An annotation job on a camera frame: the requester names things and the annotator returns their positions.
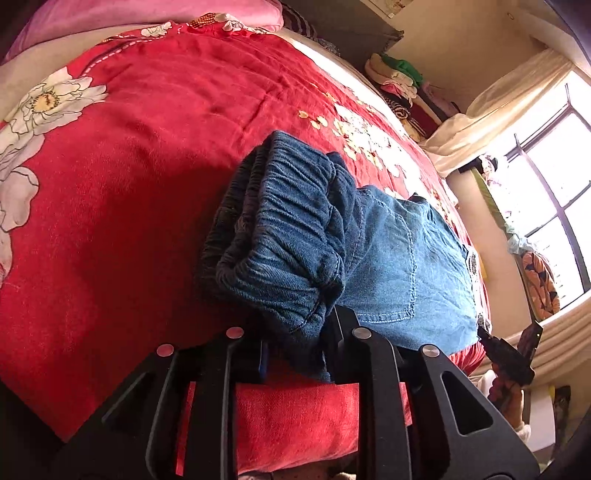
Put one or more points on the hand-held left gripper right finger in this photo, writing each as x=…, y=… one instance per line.
x=341, y=350

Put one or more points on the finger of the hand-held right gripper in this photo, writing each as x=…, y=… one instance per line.
x=487, y=339

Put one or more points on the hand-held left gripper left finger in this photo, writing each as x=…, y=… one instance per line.
x=262, y=362

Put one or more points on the blue denim pants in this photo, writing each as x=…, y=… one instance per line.
x=369, y=258

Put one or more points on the person's right hand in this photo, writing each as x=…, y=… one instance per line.
x=505, y=397

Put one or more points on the orange floral cushion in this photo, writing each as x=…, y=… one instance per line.
x=542, y=286

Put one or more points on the window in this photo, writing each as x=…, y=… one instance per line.
x=563, y=175

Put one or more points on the red floral blanket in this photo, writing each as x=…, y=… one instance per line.
x=138, y=194

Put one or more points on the cream curtain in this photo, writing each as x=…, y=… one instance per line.
x=503, y=106

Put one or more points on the pile of folded clothes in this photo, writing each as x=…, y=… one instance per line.
x=406, y=97

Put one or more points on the striped dark cloth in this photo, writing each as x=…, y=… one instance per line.
x=300, y=21

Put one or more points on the pink fleece blanket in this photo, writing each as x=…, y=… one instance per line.
x=138, y=16

